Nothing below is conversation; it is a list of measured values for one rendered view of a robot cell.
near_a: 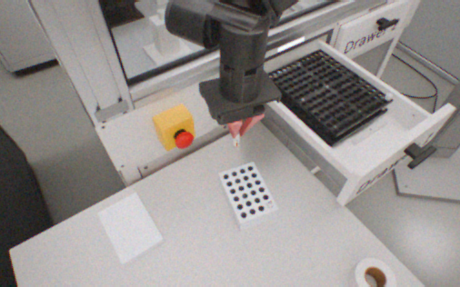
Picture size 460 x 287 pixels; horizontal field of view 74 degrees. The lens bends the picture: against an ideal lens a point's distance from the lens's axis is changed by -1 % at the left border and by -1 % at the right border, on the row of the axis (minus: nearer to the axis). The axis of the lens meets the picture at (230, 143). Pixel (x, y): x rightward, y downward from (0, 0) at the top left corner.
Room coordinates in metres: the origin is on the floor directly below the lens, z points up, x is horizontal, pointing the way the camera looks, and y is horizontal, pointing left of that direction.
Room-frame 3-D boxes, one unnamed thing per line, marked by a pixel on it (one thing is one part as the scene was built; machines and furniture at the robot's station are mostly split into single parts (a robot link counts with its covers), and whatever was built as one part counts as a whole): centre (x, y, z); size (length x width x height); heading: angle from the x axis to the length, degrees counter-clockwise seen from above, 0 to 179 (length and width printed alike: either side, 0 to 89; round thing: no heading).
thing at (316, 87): (0.52, -0.22, 0.87); 0.22 x 0.18 x 0.06; 35
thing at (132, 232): (0.25, 0.20, 0.77); 0.13 x 0.09 x 0.02; 35
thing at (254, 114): (0.32, -0.01, 1.02); 0.07 x 0.07 x 0.09; 22
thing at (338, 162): (0.53, -0.21, 0.86); 0.40 x 0.26 x 0.06; 35
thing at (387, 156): (0.36, -0.33, 0.87); 0.29 x 0.02 x 0.11; 125
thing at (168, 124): (0.42, 0.11, 0.88); 0.07 x 0.05 x 0.07; 125
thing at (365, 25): (0.80, -0.41, 0.87); 0.29 x 0.02 x 0.11; 125
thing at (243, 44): (0.33, -0.01, 1.15); 0.07 x 0.06 x 0.07; 57
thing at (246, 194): (0.32, -0.04, 0.78); 0.12 x 0.08 x 0.04; 22
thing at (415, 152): (0.33, -0.35, 0.91); 0.07 x 0.04 x 0.01; 125
